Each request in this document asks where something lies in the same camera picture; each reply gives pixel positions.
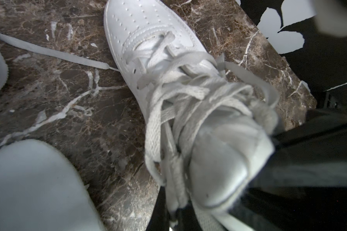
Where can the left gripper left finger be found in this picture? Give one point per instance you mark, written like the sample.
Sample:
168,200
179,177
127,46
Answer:
159,220

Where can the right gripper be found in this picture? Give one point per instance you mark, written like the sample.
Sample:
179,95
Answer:
303,186

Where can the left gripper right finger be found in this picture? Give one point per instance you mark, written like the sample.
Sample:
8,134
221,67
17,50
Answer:
187,220

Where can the white sneaker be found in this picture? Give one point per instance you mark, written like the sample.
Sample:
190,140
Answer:
208,121
4,71

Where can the white insole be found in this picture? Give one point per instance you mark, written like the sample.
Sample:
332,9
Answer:
40,190

